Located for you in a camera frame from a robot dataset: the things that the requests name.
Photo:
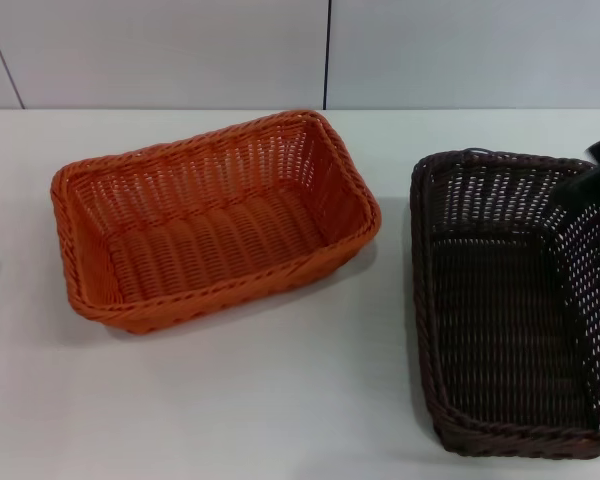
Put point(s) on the dark brown woven plastic basket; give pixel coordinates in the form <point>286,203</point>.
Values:
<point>500,310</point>

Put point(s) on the orange woven plastic basket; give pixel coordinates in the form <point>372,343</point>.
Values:
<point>220,235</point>

